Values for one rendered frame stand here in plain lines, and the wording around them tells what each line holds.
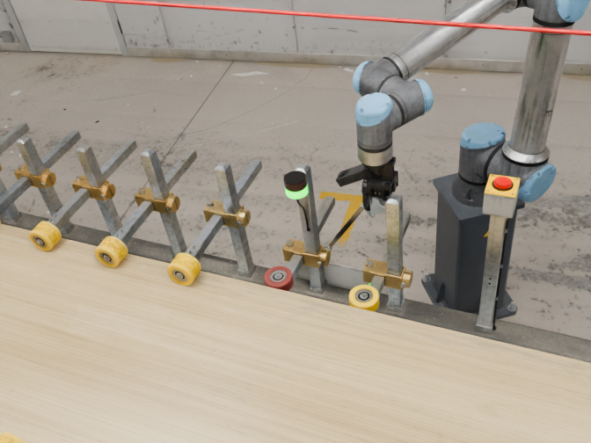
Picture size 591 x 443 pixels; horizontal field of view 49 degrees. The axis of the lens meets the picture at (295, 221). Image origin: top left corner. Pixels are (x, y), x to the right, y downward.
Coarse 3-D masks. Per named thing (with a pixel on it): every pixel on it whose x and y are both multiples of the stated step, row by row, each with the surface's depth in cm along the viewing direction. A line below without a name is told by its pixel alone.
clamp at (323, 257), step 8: (296, 240) 194; (288, 248) 192; (296, 248) 192; (304, 248) 192; (320, 248) 191; (288, 256) 193; (304, 256) 190; (312, 256) 189; (320, 256) 189; (328, 256) 191; (304, 264) 193; (312, 264) 191; (320, 264) 189; (328, 264) 192
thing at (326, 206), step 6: (330, 198) 209; (324, 204) 207; (330, 204) 207; (318, 210) 205; (324, 210) 205; (330, 210) 207; (318, 216) 203; (324, 216) 203; (318, 222) 201; (324, 222) 204; (318, 228) 200; (294, 258) 190; (300, 258) 190; (288, 264) 189; (294, 264) 189; (300, 264) 190; (294, 270) 187; (294, 276) 187
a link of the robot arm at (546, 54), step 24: (528, 0) 183; (552, 0) 176; (576, 0) 175; (552, 24) 180; (528, 48) 191; (552, 48) 185; (528, 72) 193; (552, 72) 189; (528, 96) 196; (552, 96) 195; (528, 120) 201; (504, 144) 215; (528, 144) 205; (504, 168) 214; (528, 168) 209; (552, 168) 211; (528, 192) 211
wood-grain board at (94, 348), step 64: (0, 256) 200; (64, 256) 197; (128, 256) 193; (0, 320) 180; (64, 320) 177; (128, 320) 174; (192, 320) 172; (256, 320) 169; (320, 320) 167; (384, 320) 164; (0, 384) 163; (64, 384) 161; (128, 384) 159; (192, 384) 157; (256, 384) 155; (320, 384) 152; (384, 384) 150; (448, 384) 148; (512, 384) 147; (576, 384) 145
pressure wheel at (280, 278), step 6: (270, 270) 181; (276, 270) 181; (282, 270) 181; (288, 270) 180; (264, 276) 180; (270, 276) 180; (276, 276) 179; (282, 276) 180; (288, 276) 179; (270, 282) 178; (276, 282) 178; (282, 282) 177; (288, 282) 177; (276, 288) 177; (282, 288) 177; (288, 288) 179
